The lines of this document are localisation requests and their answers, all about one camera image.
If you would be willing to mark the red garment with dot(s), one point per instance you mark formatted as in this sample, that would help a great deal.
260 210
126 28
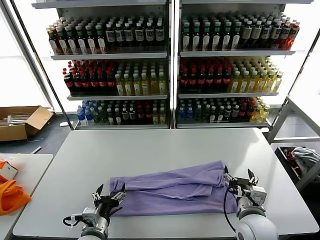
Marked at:
290 155

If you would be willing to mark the dark tea bottle green cap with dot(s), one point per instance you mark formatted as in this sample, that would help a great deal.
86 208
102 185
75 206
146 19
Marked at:
71 45
185 40
62 45
236 40
81 45
226 40
196 40
101 45
206 40
216 40
91 45

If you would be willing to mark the white and orange carton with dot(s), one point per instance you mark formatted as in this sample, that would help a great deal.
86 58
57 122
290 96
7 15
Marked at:
8 171

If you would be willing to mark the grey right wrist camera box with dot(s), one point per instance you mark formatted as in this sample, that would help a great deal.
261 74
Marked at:
257 193

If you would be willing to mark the grey metal frame table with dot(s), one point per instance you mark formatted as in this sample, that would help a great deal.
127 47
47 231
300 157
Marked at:
277 120

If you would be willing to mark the dark drink bottle pale label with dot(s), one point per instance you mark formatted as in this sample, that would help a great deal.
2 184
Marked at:
128 35
139 35
256 32
276 32
159 34
149 35
110 36
119 35
246 32
266 31

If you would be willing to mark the black clothes bin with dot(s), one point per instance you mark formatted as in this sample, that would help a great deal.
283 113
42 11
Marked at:
287 162

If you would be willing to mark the yellow juice bottle green cap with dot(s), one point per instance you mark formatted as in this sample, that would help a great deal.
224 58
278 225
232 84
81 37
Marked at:
119 87
277 83
154 87
252 85
261 84
128 87
162 86
235 85
136 87
243 85
145 87
269 84

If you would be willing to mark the purple t-shirt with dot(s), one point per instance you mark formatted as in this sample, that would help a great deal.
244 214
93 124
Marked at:
162 192

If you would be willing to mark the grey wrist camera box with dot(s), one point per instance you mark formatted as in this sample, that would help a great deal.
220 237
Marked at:
257 193
90 213

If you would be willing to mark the small grey floor strip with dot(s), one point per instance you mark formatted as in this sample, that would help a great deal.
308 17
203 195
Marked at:
37 149

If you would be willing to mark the metal beverage shelving unit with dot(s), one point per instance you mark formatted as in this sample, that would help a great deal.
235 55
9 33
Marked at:
237 53
110 55

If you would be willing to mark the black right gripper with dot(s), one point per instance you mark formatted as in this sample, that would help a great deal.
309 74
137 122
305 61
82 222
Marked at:
240 187

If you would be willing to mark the open cardboard box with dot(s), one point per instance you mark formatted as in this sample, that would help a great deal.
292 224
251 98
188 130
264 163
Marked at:
15 132

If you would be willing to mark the orange fabric bag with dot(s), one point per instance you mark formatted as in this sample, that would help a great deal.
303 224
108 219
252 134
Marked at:
10 197

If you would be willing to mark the cola bottle red cap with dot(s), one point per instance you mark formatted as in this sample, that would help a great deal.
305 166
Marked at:
192 80
226 80
218 80
209 80
76 83
85 83
68 83
110 83
94 83
201 80
184 80
102 83

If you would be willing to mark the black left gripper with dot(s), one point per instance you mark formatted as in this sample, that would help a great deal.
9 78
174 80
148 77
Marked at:
105 203

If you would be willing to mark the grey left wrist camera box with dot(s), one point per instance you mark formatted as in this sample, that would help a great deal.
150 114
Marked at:
90 213

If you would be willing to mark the grey garment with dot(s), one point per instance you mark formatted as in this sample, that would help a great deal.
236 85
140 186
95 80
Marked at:
306 160

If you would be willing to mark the dark metal frame post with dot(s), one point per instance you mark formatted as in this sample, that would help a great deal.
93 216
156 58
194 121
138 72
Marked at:
41 65
303 64

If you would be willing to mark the small white floor object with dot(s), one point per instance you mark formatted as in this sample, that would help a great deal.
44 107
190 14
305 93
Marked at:
65 123

